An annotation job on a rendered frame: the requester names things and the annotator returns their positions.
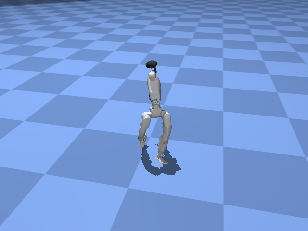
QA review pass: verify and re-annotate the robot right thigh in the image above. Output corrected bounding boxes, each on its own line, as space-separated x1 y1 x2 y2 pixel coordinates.
139 111 152 139

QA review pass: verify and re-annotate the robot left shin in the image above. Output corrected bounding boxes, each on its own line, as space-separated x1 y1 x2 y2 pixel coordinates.
157 141 168 159

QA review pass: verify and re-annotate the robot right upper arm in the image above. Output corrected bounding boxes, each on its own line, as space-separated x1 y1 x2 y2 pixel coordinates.
148 70 156 81

